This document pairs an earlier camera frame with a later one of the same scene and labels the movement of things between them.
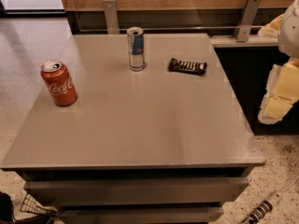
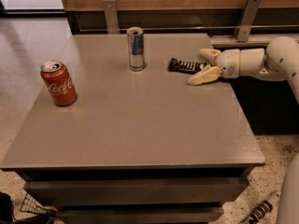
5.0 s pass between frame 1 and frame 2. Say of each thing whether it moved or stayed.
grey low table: stayed
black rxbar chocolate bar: stayed
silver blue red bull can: stayed
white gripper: moved
